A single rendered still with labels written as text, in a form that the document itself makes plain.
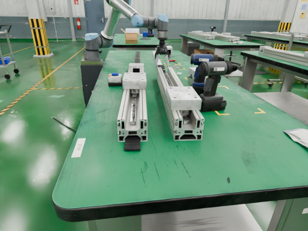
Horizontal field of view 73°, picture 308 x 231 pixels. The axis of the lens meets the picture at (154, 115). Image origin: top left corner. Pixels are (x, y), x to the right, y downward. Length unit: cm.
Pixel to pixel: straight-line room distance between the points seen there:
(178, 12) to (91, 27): 472
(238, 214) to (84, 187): 93
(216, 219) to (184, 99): 72
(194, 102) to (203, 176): 28
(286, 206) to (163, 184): 47
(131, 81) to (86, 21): 1161
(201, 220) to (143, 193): 73
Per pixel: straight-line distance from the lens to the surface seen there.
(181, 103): 75
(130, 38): 362
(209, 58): 115
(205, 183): 58
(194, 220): 123
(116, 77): 131
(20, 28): 1348
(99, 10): 1247
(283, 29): 924
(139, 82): 97
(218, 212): 129
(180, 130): 72
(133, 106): 86
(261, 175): 66
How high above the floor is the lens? 116
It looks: 25 degrees down
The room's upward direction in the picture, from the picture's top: 1 degrees clockwise
